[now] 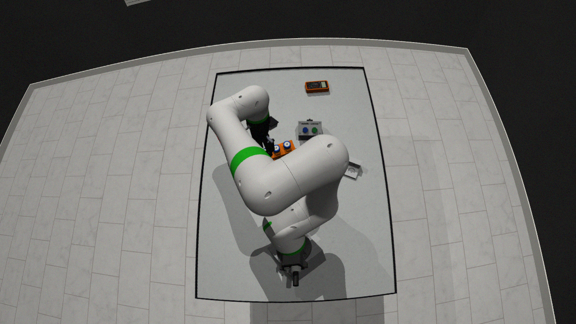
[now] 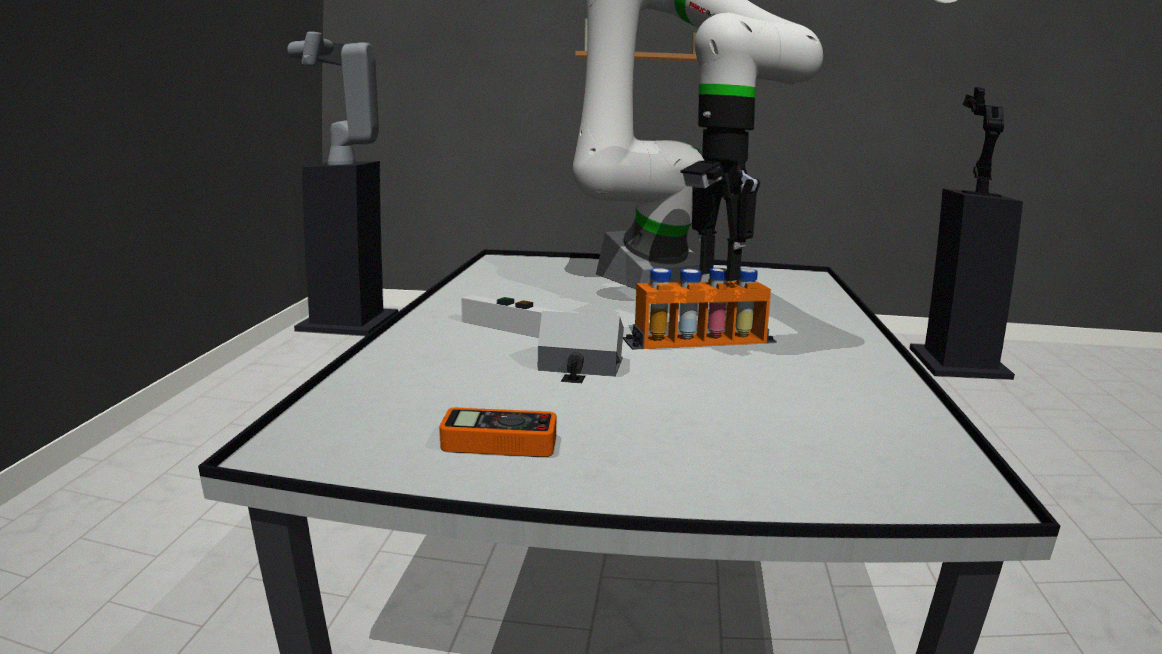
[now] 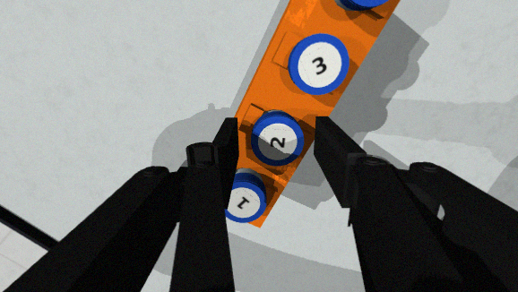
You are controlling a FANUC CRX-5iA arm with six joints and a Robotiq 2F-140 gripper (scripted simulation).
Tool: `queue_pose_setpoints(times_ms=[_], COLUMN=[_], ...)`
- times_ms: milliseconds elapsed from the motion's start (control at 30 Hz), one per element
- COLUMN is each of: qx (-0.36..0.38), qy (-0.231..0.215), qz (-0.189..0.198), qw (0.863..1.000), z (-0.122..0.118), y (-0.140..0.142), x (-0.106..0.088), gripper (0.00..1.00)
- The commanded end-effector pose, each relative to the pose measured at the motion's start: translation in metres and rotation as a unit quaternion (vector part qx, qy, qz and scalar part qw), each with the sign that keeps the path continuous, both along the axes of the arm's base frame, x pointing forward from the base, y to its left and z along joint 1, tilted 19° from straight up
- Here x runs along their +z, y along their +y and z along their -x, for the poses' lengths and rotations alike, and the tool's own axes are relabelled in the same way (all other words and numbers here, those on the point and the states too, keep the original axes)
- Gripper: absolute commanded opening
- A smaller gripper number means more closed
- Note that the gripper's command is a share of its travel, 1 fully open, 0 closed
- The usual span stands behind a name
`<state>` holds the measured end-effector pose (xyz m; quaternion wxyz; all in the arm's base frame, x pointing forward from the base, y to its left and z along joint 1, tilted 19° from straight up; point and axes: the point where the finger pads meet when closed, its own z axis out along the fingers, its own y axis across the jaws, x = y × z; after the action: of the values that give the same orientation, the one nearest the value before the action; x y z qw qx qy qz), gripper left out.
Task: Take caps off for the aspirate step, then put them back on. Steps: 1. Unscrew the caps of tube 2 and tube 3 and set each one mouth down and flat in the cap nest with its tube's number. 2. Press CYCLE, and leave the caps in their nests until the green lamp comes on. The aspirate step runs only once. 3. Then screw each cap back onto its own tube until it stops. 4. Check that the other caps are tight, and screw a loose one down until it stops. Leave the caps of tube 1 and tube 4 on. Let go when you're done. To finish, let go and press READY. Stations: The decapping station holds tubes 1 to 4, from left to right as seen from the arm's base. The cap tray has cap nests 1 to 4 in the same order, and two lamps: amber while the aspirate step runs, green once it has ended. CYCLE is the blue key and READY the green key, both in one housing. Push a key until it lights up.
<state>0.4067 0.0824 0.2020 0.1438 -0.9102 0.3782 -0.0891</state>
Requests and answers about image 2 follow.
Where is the orange tube rack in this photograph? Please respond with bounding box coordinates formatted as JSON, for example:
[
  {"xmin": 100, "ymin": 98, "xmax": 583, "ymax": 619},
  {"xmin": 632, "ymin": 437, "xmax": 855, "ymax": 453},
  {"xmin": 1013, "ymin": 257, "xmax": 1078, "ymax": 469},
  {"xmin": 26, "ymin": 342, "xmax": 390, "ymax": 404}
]
[{"xmin": 634, "ymin": 278, "xmax": 772, "ymax": 348}]

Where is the orange digital multimeter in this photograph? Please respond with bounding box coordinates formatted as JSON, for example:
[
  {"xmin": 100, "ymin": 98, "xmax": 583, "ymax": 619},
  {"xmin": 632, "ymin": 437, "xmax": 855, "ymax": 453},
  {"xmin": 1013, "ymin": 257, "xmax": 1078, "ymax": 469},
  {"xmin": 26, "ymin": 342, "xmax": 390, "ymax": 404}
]
[{"xmin": 439, "ymin": 407, "xmax": 557, "ymax": 457}]

